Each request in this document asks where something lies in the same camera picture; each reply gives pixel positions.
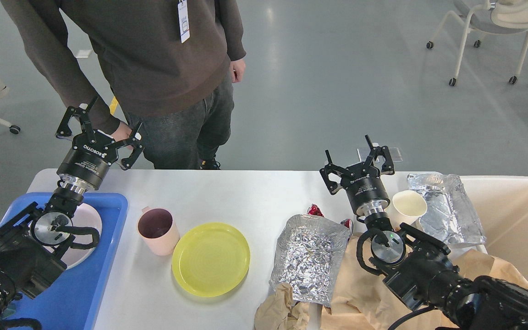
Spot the large crumpled foil bag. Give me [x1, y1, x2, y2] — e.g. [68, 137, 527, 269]
[269, 214, 351, 307]

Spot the white rolling chair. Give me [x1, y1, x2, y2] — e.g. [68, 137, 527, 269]
[426, 0, 528, 87]

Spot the white round plate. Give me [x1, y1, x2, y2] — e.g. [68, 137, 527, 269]
[44, 203, 103, 270]

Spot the white paper cup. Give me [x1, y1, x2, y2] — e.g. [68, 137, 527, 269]
[385, 190, 428, 231]

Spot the yellow plastic plate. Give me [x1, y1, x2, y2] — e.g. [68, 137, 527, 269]
[172, 223, 251, 298]

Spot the red foil wrapper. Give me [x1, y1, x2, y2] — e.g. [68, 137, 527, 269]
[307, 204, 354, 235]

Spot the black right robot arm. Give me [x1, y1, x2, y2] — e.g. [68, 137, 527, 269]
[320, 136, 528, 330]

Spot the person in brown sweater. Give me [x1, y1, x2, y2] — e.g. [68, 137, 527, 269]
[1, 0, 247, 171]

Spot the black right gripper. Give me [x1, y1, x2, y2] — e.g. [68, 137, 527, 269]
[319, 135, 395, 216]

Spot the silver foil bag right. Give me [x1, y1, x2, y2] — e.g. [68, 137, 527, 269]
[407, 173, 486, 248]

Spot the large brown paper sheet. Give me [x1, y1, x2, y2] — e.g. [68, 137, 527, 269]
[320, 233, 528, 330]

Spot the pink ribbed mug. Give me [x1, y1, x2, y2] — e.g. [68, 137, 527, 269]
[137, 206, 181, 256]

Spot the beige plastic bin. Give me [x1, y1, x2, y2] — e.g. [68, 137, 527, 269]
[461, 176, 528, 280]

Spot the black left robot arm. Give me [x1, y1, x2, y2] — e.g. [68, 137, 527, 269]
[0, 98, 144, 330]

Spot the blue plastic tray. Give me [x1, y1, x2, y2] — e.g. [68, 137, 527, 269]
[0, 192, 128, 330]

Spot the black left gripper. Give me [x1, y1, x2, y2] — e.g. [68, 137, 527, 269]
[56, 96, 144, 190]

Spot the crumpled brown paper ball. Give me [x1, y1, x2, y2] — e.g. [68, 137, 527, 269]
[254, 283, 310, 330]

